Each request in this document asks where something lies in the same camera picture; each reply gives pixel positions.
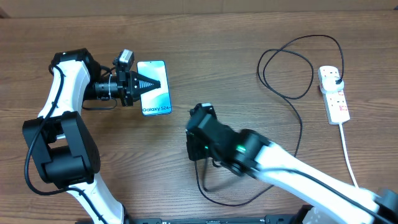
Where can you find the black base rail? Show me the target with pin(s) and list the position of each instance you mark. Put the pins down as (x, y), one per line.
(268, 219)

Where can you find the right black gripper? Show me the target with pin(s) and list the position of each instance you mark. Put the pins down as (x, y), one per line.
(194, 154)

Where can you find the blue Samsung Galaxy smartphone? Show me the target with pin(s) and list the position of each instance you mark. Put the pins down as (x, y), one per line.
(156, 101)

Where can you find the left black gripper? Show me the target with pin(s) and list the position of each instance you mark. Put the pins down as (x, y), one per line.
(127, 85)

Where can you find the white charger plug adapter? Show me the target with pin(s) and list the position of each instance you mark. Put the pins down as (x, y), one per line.
(331, 85)

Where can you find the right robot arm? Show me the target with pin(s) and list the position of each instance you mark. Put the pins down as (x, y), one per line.
(249, 153)

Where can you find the white power strip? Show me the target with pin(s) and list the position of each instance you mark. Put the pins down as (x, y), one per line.
(335, 103)

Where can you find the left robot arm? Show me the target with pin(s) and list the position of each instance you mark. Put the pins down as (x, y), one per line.
(62, 155)

